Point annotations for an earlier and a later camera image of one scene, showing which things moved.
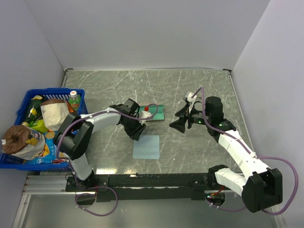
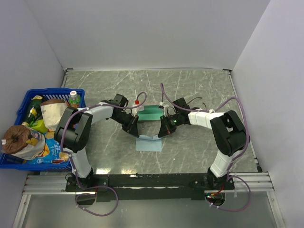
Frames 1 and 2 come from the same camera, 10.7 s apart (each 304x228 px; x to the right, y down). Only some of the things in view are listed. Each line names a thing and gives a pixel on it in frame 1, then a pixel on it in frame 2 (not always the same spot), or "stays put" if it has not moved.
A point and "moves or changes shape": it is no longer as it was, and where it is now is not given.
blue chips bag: x=49 y=155 stays put
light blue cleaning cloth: x=147 y=147 moves or changes shape
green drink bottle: x=74 y=99 stays put
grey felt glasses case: x=156 y=111 stays put
